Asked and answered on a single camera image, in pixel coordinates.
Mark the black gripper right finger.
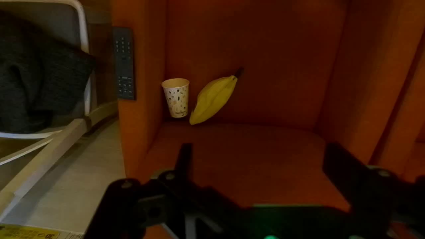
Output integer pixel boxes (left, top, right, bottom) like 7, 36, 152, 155
322, 141, 403, 215

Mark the yellow banana-shaped case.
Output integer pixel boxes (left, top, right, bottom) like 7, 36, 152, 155
189, 66, 245, 126

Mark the dark grey seat cushion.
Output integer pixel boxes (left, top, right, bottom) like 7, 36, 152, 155
0, 9, 98, 134

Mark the black remote control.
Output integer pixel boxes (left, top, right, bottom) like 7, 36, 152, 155
112, 25, 137, 101

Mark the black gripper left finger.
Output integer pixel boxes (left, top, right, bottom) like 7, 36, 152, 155
175, 142, 195, 179

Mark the white dotted paper cup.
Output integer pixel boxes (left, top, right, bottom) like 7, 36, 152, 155
161, 77, 192, 120

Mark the yellow printed sheet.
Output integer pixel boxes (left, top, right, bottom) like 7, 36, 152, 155
0, 223, 62, 239

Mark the orange armchair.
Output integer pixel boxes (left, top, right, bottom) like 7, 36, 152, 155
111, 0, 425, 239

